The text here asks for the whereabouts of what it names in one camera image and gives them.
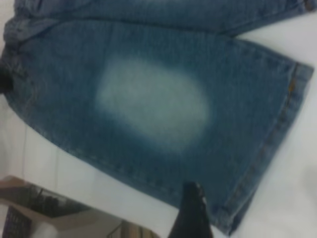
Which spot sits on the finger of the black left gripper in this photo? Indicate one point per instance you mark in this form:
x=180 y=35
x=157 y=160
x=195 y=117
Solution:
x=5 y=79

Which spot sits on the dark grid patterned object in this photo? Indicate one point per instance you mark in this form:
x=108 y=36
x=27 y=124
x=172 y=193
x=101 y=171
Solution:
x=17 y=223

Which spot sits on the blue denim jeans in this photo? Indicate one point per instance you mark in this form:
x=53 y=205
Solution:
x=153 y=81

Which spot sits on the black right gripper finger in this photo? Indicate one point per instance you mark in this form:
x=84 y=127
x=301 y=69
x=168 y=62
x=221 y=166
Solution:
x=192 y=215

